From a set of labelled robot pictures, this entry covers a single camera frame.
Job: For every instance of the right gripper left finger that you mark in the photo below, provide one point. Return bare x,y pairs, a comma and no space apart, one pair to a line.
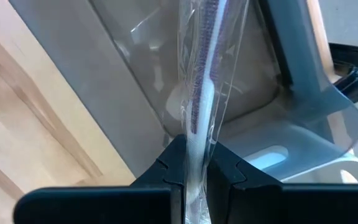
104,205

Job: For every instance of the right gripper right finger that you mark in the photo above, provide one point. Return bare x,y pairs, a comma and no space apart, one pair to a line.
291,205

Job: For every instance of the purple toothbrush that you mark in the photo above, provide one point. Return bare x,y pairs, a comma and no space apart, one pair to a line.
208,77

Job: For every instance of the grey translucent plastic bin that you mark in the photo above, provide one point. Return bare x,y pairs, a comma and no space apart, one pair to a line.
104,77

